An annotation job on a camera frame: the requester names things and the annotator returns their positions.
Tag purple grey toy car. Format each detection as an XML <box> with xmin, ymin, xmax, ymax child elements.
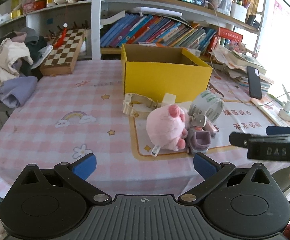
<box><xmin>186</xmin><ymin>127</ymin><xmax>211</xmax><ymax>154</ymax></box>

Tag pink rectangular eraser case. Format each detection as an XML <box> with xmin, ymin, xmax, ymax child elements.
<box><xmin>204</xmin><ymin>119</ymin><xmax>217</xmax><ymax>138</ymax></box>

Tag white plug charger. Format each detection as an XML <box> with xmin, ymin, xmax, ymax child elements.
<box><xmin>191</xmin><ymin>113</ymin><xmax>207</xmax><ymax>128</ymax></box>

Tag clear tape roll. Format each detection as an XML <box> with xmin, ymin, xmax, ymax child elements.
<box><xmin>188</xmin><ymin>90</ymin><xmax>224</xmax><ymax>123</ymax></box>

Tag pink plush pig toy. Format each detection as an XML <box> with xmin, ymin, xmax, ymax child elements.
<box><xmin>146</xmin><ymin>104</ymin><xmax>189</xmax><ymax>151</ymax></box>

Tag white cube charger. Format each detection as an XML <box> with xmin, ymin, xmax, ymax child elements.
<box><xmin>161</xmin><ymin>93</ymin><xmax>176</xmax><ymax>107</ymax></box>

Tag white power strip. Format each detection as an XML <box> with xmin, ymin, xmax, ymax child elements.
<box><xmin>278</xmin><ymin>100</ymin><xmax>290</xmax><ymax>122</ymax></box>

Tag black smartphone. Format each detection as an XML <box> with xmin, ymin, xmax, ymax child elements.
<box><xmin>246</xmin><ymin>66</ymin><xmax>262</xmax><ymax>100</ymax></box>

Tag stack of papers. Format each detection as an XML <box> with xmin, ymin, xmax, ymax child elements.
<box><xmin>211</xmin><ymin>46</ymin><xmax>274</xmax><ymax>91</ymax></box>

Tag yellow cardboard box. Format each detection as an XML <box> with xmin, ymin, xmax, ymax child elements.
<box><xmin>121</xmin><ymin>43</ymin><xmax>213</xmax><ymax>102</ymax></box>

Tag wooden chess board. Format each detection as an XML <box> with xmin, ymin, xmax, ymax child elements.
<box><xmin>40</xmin><ymin>29</ymin><xmax>86</xmax><ymax>76</ymax></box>

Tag red toy stick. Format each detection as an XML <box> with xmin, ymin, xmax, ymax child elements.
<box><xmin>53</xmin><ymin>23</ymin><xmax>68</xmax><ymax>49</ymax></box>

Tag pile of clothes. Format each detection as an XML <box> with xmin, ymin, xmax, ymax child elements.
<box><xmin>0</xmin><ymin>27</ymin><xmax>53</xmax><ymax>109</ymax></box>

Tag row of leaning books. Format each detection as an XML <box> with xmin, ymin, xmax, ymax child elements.
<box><xmin>100</xmin><ymin>14</ymin><xmax>217</xmax><ymax>51</ymax></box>

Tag white shelf post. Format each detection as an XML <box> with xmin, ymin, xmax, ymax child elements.
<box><xmin>91</xmin><ymin>0</ymin><xmax>102</xmax><ymax>61</ymax></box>

